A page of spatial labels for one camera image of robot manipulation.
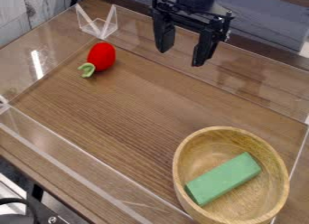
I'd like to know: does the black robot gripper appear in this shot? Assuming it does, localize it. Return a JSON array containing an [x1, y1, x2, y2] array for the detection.
[[153, 0, 234, 67]]

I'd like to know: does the green rectangular block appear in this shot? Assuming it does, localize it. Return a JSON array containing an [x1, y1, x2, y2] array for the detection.
[[185, 153, 263, 207]]

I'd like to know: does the black table leg bracket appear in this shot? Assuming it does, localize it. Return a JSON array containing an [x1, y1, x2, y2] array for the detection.
[[27, 183, 75, 224]]

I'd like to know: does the clear acrylic tray wall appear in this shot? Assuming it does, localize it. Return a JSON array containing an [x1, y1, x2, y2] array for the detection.
[[0, 96, 193, 224]]

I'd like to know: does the wooden bowl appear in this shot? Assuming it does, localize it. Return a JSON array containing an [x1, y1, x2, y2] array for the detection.
[[173, 126, 291, 224]]

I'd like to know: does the red plush strawberry toy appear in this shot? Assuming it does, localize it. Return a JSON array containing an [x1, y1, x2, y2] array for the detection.
[[78, 42, 117, 78]]

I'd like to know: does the clear acrylic corner bracket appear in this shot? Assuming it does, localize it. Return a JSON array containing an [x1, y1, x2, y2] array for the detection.
[[75, 5, 118, 40]]

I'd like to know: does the black cable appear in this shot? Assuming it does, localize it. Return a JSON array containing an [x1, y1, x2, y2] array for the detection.
[[0, 197, 38, 224]]

